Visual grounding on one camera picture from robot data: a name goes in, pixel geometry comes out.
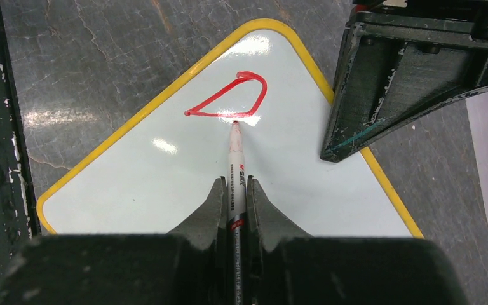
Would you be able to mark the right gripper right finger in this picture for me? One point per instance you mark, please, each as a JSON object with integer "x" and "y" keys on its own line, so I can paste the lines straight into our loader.
{"x": 267, "y": 223}

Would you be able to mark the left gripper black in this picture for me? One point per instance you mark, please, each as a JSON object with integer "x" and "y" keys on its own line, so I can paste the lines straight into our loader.
{"x": 394, "y": 69}

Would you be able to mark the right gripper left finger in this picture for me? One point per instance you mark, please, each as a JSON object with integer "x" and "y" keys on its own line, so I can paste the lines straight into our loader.
{"x": 203, "y": 224}

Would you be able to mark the red whiteboard marker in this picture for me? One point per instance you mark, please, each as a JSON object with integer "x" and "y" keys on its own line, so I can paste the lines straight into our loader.
{"x": 236, "y": 211}

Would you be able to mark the yellow framed whiteboard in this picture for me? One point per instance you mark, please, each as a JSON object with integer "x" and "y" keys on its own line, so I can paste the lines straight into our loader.
{"x": 159, "y": 167}

